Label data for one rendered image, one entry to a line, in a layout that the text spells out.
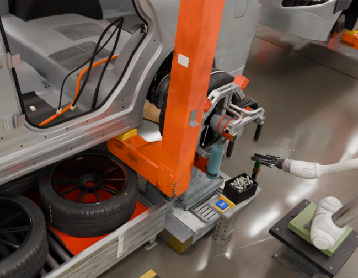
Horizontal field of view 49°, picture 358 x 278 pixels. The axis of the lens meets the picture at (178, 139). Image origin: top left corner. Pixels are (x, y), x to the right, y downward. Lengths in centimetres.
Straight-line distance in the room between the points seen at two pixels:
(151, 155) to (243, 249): 106
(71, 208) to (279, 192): 195
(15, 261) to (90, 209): 52
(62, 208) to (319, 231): 159
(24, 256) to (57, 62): 144
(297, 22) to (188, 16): 319
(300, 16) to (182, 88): 312
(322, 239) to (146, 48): 161
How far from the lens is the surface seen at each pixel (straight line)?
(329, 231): 264
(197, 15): 198
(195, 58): 203
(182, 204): 311
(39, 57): 324
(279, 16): 511
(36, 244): 236
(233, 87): 271
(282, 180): 386
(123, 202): 256
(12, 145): 227
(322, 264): 285
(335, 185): 407
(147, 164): 262
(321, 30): 523
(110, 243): 251
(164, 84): 297
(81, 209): 251
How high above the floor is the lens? 230
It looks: 35 degrees down
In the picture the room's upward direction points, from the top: 9 degrees clockwise
